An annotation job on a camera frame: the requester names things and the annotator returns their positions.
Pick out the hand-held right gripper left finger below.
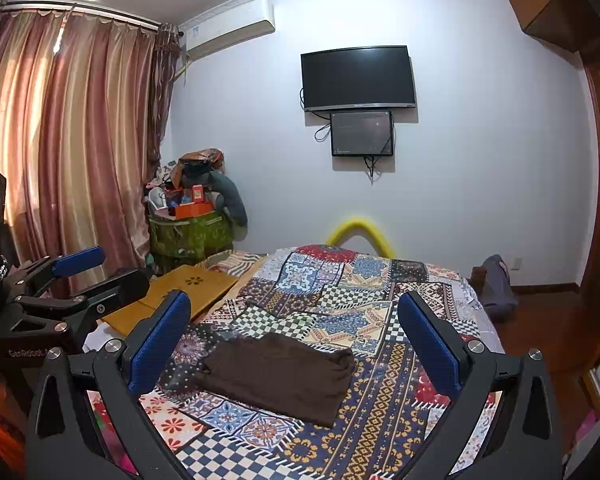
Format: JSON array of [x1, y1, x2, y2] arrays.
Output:
[[26, 290, 193, 480]]

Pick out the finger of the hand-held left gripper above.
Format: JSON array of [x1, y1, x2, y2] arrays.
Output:
[[14, 269, 152, 347], [10, 246, 107, 302]]

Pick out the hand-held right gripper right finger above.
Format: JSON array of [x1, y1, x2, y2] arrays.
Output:
[[397, 290, 565, 480]]

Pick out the brown garment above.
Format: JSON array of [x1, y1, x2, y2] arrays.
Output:
[[197, 332, 357, 428]]

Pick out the person's left forearm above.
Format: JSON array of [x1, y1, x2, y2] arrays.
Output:
[[0, 367, 32, 462]]

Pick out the yellow bamboo mat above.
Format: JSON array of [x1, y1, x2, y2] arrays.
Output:
[[100, 265, 241, 337]]

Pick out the grey backpack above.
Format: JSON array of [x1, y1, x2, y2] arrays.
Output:
[[472, 254, 519, 322]]

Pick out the green storage bag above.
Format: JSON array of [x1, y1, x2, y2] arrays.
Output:
[[148, 210, 234, 274]]

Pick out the patchwork printed bedspread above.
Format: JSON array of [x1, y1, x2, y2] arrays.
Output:
[[82, 244, 506, 480]]

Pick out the pink striped curtain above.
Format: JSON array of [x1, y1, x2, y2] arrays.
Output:
[[0, 2, 182, 302]]

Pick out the orange box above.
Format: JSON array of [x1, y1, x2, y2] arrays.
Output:
[[172, 200, 214, 220]]

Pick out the yellow foam tube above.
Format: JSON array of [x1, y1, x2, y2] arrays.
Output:
[[327, 216, 396, 260]]

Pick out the grey stuffed cloth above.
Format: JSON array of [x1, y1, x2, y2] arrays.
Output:
[[182, 170, 249, 226]]

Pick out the brown patterned bag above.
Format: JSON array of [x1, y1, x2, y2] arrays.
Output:
[[177, 148, 226, 176]]

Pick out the pink bag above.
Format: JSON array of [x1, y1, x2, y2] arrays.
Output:
[[575, 409, 599, 442]]

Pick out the white air conditioner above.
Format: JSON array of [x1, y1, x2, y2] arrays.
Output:
[[182, 0, 276, 59]]

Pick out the black monitor cables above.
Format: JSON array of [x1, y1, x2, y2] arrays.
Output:
[[363, 155, 384, 184]]

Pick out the small black wall monitor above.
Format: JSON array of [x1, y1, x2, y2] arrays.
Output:
[[330, 110, 395, 158]]

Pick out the curtain rail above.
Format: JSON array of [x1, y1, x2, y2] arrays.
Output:
[[0, 0, 162, 29]]

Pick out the black wall television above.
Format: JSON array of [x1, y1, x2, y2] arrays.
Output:
[[300, 45, 415, 113]]

